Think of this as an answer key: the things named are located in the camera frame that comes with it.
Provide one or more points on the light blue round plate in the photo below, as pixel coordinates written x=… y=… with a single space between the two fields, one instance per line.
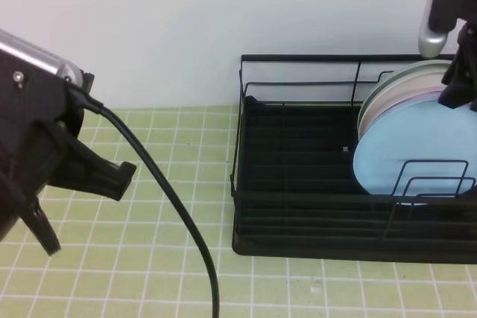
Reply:
x=418 y=148

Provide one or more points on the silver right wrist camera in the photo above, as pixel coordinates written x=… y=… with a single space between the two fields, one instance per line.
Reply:
x=430 y=43

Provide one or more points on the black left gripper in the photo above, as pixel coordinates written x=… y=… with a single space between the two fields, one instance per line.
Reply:
x=40 y=124

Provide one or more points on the green plate in rack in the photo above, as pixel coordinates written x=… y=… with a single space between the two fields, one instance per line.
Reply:
x=397 y=74

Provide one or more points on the black wire dish rack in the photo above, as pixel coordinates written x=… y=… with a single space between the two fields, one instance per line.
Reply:
x=293 y=185

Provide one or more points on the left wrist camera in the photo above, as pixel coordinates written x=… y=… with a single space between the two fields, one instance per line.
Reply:
x=46 y=60

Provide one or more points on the pink plate in rack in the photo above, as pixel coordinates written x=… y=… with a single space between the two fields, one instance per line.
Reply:
x=421 y=95

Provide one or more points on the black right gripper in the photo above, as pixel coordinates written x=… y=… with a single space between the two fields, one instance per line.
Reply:
x=460 y=77

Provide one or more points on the cream plate in rack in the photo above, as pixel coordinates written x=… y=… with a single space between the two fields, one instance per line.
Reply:
x=396 y=92

